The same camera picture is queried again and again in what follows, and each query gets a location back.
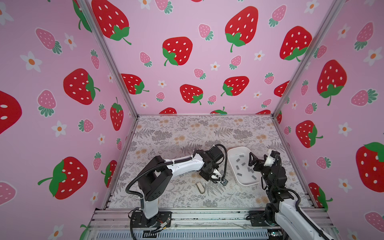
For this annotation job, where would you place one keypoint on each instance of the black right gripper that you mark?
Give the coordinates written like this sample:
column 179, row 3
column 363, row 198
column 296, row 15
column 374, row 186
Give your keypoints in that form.
column 261, row 165

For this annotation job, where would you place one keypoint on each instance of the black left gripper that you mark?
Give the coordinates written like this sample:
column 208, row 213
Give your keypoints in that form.
column 207, row 176

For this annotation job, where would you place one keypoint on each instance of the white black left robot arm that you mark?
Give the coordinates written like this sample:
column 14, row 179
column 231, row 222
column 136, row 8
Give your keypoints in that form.
column 153, row 180

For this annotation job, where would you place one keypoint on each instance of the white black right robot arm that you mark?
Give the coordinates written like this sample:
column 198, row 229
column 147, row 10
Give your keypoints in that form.
column 283, row 208

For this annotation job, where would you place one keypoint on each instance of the white plastic tray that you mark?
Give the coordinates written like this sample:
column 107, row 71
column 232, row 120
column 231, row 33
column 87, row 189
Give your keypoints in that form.
column 244, row 174

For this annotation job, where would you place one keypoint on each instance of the beige eraser block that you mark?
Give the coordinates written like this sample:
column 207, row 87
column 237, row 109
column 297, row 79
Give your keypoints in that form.
column 200, row 187

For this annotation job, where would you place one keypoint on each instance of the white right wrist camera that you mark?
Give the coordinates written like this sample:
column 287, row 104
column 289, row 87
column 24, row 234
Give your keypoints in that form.
column 269, row 158

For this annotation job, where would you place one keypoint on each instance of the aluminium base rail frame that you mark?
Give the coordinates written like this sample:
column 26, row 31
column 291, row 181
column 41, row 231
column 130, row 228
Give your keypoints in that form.
column 209, row 224

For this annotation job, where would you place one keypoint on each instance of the aluminium corner post right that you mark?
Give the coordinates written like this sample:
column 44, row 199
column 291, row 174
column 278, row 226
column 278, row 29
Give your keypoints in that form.
column 325, row 25

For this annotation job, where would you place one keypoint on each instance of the aluminium corner post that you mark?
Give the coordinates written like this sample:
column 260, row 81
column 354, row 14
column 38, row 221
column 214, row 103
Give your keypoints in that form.
column 90, row 17
column 325, row 25

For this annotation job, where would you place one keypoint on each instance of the aluminium corner post left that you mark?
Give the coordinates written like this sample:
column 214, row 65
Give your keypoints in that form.
column 90, row 17

